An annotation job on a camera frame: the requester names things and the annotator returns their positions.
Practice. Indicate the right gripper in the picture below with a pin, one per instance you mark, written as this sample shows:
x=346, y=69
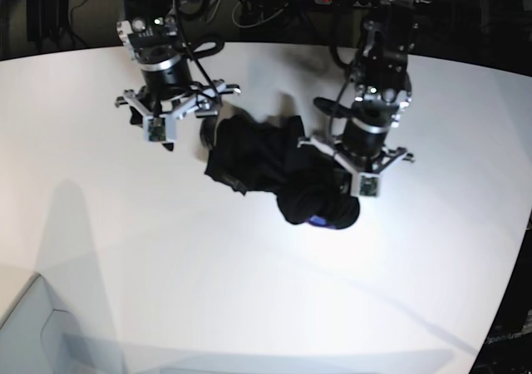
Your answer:
x=200, y=101

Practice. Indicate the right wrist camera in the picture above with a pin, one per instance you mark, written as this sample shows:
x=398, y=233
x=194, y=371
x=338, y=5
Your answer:
x=159, y=129

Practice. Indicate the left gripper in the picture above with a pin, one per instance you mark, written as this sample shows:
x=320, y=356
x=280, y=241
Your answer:
x=361, y=167

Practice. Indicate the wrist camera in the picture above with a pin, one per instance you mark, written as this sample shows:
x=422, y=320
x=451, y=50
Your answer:
x=365, y=185
x=159, y=129

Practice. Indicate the black t-shirt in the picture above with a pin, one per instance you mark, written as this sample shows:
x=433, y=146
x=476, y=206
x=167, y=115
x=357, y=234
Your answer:
x=248, y=156

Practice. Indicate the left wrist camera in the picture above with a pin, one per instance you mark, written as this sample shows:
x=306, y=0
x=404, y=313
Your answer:
x=365, y=185

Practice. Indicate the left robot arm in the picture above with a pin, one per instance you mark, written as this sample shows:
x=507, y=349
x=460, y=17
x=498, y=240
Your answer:
x=376, y=91

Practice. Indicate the black equipment box on floor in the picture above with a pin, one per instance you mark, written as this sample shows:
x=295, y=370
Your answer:
x=46, y=20

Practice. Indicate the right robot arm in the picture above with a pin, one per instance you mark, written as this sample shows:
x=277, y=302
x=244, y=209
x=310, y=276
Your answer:
x=153, y=33

